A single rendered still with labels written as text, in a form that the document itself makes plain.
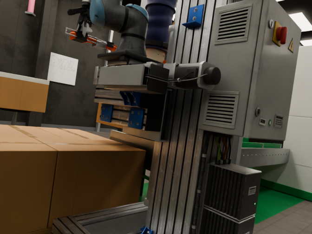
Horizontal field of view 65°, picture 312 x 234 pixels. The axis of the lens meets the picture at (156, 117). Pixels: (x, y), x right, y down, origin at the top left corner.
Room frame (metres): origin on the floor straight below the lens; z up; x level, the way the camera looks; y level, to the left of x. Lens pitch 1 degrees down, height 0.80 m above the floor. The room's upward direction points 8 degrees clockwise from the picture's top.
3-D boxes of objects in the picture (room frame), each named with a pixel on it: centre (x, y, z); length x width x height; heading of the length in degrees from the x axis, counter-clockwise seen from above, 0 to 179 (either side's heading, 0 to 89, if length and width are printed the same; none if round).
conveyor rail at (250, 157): (2.41, -0.96, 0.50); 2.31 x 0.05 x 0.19; 134
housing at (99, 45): (1.58, 0.43, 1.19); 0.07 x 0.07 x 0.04; 42
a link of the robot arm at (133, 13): (1.14, 0.16, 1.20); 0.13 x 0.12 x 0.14; 119
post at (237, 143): (1.87, -0.65, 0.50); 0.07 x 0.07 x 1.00; 44
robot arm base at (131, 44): (1.14, 0.16, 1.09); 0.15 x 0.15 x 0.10
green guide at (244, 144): (2.70, -1.17, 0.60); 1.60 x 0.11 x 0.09; 134
